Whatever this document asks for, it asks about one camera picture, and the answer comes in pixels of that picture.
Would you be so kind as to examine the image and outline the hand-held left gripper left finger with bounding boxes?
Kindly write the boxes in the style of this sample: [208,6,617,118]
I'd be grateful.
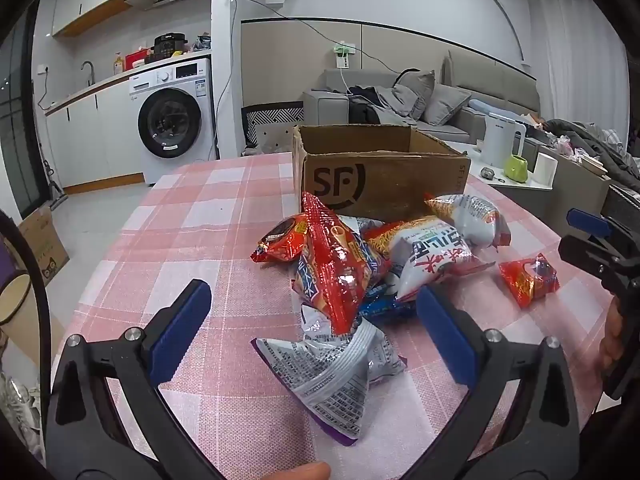
[42,279,221,480]

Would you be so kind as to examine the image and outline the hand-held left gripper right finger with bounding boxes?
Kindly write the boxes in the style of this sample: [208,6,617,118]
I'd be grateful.
[405,284,583,480]

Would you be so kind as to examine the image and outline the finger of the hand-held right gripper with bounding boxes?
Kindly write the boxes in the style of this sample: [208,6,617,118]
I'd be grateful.
[557,234,632,292]
[566,209,626,248]

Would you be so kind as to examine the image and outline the small red snack packet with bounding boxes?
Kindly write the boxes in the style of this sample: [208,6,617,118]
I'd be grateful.
[498,253,561,309]

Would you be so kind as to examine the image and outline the blue snack packet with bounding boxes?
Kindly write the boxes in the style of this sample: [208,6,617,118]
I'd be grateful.
[357,280,418,321]

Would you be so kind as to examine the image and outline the white noodle snack packet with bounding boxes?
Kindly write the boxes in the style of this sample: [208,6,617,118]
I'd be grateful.
[424,192,512,248]
[362,215,496,303]

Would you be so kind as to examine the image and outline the red packet with blue band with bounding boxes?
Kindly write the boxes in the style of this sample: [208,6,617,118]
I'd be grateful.
[291,237,393,311]

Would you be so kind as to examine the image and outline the silver purple snack packet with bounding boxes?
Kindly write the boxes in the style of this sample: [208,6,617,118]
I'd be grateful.
[255,305,408,447]

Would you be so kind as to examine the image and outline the long red snack packet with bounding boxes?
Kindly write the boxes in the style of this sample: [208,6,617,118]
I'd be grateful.
[300,192,373,336]

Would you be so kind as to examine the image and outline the red packet with dark circle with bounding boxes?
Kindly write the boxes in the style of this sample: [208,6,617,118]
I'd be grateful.
[250,214,308,262]

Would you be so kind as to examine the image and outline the pale green snack packet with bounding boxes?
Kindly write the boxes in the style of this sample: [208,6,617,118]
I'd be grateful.
[340,215,385,241]

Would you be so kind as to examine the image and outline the person's right hand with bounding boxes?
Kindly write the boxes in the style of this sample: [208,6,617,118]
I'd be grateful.
[600,305,623,376]

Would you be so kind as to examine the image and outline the person's left hand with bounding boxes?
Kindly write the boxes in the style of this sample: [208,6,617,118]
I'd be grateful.
[280,461,332,480]

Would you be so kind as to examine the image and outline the white cup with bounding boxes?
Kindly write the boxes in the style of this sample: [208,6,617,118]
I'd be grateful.
[534,152,557,188]

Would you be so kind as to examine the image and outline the white marble coffee table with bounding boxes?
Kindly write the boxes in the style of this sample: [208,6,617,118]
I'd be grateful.
[452,142,608,221]

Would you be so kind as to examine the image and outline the dark grey coat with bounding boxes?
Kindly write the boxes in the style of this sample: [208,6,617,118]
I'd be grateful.
[545,119,640,181]

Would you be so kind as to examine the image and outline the green cup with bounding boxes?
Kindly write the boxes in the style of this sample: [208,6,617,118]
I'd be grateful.
[504,154,530,183]

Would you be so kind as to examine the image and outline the white electric kettle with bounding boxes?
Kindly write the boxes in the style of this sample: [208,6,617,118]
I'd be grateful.
[480,114,527,170]

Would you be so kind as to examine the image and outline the pink plaid tablecloth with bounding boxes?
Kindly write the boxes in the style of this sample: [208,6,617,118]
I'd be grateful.
[50,152,616,480]

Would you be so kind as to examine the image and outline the light blue bolster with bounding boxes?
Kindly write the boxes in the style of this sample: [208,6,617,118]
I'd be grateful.
[467,97,521,113]

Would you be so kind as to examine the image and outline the white curtain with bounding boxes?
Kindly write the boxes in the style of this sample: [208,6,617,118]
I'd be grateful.
[527,0,631,136]

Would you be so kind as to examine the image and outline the brown floor cardboard box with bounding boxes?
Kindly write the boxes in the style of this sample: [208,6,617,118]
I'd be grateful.
[17,205,71,288]

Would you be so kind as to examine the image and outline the beige round container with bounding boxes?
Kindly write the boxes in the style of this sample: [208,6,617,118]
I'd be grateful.
[0,272,33,326]

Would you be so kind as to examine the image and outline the white sneakers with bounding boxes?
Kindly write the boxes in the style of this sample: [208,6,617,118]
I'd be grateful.
[0,372,43,461]

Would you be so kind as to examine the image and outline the light grey cushion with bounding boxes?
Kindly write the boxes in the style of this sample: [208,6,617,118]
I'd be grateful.
[422,82,473,127]

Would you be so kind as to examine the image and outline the purple plastic bag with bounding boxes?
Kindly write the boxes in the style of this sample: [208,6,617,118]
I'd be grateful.
[0,245,23,281]

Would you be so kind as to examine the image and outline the beige crumpled cloth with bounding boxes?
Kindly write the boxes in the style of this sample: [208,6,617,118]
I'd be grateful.
[243,137,296,157]

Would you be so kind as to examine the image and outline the white washing machine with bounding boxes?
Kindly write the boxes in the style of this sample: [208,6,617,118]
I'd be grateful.
[128,57,218,186]

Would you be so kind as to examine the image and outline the dark grey cushion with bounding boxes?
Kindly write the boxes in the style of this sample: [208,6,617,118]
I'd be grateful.
[392,70,436,121]

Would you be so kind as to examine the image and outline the white kitchen base cabinet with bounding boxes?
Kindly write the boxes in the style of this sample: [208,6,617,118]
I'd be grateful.
[44,72,147,196]

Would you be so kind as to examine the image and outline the grey garment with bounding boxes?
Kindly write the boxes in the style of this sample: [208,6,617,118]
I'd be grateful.
[372,85,418,126]

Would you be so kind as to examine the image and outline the black jacket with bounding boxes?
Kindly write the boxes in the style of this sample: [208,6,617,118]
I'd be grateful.
[347,86,383,123]

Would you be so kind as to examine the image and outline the grey sofa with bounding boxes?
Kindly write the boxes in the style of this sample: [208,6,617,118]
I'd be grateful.
[302,50,543,146]

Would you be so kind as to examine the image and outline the dark glass door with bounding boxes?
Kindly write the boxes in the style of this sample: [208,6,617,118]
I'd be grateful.
[0,25,45,216]

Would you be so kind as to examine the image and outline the black pressure cooker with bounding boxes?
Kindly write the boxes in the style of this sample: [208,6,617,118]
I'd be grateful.
[151,33,188,61]

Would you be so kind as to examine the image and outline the white upper kitchen cabinets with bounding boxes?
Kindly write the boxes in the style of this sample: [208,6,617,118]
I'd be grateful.
[51,0,166,38]

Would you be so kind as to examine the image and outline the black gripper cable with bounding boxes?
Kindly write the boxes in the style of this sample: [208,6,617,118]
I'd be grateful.
[0,210,53,411]

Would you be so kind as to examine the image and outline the green white wall charger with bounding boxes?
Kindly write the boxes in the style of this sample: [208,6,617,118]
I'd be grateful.
[330,40,357,68]

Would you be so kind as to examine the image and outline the black wall cable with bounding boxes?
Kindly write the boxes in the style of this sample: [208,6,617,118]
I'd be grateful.
[231,0,346,48]

